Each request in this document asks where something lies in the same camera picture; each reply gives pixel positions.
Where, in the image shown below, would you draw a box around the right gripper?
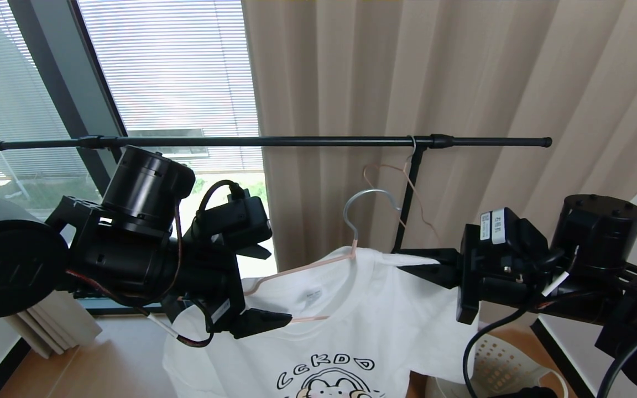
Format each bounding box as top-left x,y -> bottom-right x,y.
391,224 -> 547,325

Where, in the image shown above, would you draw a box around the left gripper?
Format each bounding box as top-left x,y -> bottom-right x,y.
175,243 -> 293,339

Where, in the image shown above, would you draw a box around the pink clothes hanger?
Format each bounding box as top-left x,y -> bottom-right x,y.
243,188 -> 402,323
363,135 -> 441,238

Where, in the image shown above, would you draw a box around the white garment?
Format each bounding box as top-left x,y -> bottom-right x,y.
163,246 -> 479,398

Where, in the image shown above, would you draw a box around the white laundry basket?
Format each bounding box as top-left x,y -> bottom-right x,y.
425,332 -> 569,398

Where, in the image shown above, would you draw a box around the black clothes rack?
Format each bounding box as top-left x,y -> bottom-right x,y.
0,134 -> 552,254

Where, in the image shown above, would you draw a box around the beige curtain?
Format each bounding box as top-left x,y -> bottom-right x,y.
0,163 -> 103,359
241,0 -> 637,328

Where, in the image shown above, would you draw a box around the window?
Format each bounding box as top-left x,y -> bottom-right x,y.
0,0 -> 278,316

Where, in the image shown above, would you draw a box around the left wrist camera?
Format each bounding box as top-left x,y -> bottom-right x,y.
186,191 -> 273,260

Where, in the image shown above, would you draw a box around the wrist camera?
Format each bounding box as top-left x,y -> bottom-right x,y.
186,191 -> 273,260
479,207 -> 551,266

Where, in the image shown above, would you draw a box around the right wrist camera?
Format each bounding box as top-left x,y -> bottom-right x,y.
479,207 -> 551,266

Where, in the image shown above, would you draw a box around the black cable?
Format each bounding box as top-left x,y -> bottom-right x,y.
462,307 -> 529,398
194,180 -> 247,227
597,323 -> 637,398

